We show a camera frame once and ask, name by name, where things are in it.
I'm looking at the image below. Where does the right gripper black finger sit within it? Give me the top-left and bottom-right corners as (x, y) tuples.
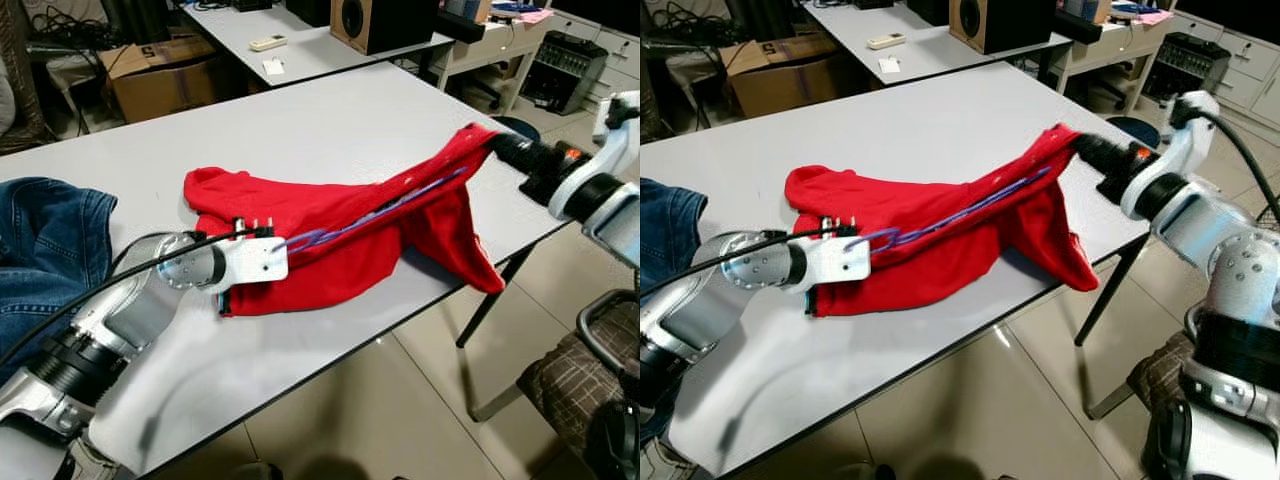
(494, 147), (546, 183)
(492, 130), (551, 161)
(1078, 148), (1126, 183)
(1075, 130), (1131, 161)

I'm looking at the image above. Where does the purple plastic hanger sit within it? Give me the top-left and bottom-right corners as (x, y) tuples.
(868, 165), (1056, 251)
(283, 165), (471, 251)

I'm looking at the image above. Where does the blue denim garment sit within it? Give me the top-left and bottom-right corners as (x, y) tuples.
(0, 177), (119, 356)
(640, 177), (706, 296)

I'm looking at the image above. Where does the red polo shirt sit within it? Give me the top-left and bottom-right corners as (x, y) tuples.
(785, 122), (1101, 319)
(183, 122), (506, 319)

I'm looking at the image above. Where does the dark blue round stool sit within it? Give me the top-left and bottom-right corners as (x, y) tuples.
(490, 115), (541, 141)
(1105, 117), (1161, 149)

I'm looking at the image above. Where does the black audio mixer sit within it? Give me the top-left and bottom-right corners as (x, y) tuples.
(520, 30), (609, 114)
(1140, 32), (1231, 101)

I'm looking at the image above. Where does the white side desk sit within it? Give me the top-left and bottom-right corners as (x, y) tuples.
(435, 10), (561, 101)
(1055, 10), (1181, 96)

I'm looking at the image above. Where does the black soundbar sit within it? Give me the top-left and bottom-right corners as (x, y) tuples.
(432, 10), (486, 43)
(1050, 10), (1104, 44)

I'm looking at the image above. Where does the white drawer cabinet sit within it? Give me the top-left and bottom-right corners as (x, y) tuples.
(1170, 8), (1280, 126)
(548, 5), (641, 111)

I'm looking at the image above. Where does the black metal table leg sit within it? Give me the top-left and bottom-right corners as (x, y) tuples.
(1075, 235), (1151, 348)
(455, 243), (536, 351)

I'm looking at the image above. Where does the wooden black speaker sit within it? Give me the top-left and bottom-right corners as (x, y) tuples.
(948, 0), (1056, 54)
(330, 0), (441, 56)

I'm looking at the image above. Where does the open brown cardboard box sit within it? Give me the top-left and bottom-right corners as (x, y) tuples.
(97, 35), (226, 124)
(718, 38), (851, 119)

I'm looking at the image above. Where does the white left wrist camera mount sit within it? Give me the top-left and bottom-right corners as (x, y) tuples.
(213, 217), (291, 296)
(795, 217), (871, 296)

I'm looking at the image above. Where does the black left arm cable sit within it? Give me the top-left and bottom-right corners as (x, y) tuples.
(0, 228), (263, 366)
(655, 225), (851, 301)

